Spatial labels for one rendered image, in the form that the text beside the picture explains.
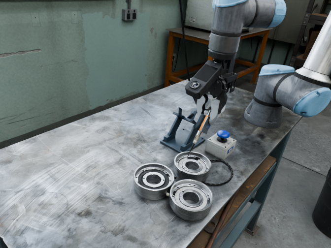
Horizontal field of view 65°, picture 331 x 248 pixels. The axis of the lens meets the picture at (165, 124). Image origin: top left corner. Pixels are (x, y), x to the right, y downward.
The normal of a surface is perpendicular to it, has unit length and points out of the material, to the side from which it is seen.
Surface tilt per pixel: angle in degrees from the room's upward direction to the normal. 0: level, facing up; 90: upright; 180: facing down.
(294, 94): 76
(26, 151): 0
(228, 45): 90
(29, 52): 90
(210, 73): 31
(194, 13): 90
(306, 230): 0
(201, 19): 90
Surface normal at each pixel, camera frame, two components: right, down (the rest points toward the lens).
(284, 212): 0.08, -0.86
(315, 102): 0.37, 0.59
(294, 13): -0.64, 0.33
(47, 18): 0.77, 0.37
